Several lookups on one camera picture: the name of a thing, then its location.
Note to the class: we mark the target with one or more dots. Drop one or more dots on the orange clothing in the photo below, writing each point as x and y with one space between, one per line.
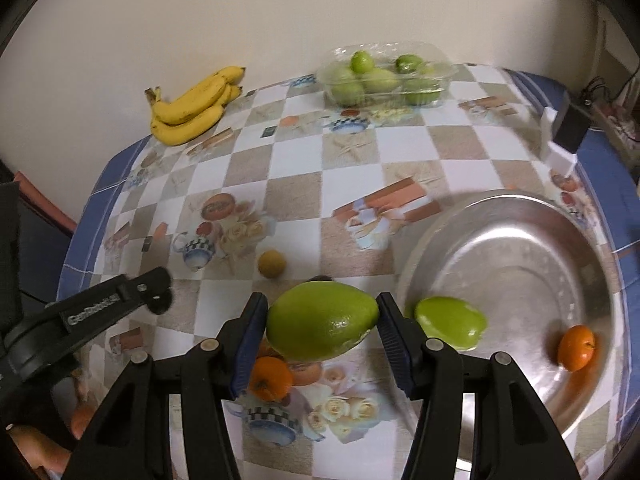
82 420

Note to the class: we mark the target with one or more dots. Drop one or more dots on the white adapter stand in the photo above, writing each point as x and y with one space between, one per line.
560 157

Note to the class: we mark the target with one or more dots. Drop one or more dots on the pile of small green fruits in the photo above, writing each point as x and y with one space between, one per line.
380 80

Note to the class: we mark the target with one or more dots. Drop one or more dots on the green mango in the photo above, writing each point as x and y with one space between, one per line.
320 320

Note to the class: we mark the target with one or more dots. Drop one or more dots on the brown longan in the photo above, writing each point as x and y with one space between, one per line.
271 264

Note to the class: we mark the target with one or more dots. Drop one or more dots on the small orange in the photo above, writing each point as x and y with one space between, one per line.
576 349
272 380

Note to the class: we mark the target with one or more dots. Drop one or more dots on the green apple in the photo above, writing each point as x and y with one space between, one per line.
447 322

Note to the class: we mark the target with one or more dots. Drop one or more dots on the checked printed tablecloth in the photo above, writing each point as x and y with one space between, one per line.
300 185

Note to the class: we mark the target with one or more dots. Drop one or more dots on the black power adapter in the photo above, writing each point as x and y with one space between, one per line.
572 127

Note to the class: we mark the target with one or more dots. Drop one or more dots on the clear plastic container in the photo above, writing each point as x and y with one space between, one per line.
440 77

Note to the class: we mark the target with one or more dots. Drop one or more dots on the red-brown furniture edge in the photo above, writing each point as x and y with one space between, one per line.
45 205

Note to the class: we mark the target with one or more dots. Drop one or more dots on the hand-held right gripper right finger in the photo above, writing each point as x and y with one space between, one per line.
395 350

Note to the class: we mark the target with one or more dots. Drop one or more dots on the yellow banana bunch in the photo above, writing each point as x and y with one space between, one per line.
190 110

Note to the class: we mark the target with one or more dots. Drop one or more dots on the white wall duct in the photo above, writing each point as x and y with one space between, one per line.
598 45

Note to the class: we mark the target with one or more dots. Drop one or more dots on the dark purple fruit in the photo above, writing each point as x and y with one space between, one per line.
320 279

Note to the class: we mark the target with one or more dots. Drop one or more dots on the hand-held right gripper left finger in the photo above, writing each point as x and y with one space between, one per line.
247 355

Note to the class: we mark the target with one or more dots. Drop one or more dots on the metal bowl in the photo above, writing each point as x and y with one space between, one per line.
510 260

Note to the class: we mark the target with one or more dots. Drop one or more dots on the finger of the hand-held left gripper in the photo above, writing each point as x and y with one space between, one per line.
110 302

